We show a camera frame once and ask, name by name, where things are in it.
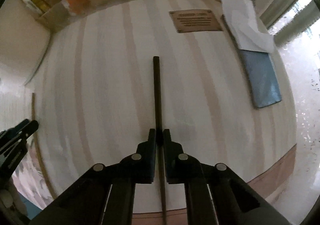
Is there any black chopstick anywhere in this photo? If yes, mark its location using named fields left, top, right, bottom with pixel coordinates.
left=153, top=56, right=167, bottom=224

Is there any brown wooden chopstick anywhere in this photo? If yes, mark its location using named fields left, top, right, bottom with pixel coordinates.
left=31, top=92, right=57, bottom=200

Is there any striped table mat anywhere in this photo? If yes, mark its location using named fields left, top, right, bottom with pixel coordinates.
left=37, top=0, right=296, bottom=224

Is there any brown mat label patch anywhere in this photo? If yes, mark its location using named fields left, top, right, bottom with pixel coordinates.
left=169, top=9, right=222, bottom=33

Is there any white crumpled paper towel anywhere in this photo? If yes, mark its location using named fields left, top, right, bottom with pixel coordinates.
left=221, top=0, right=274, bottom=54

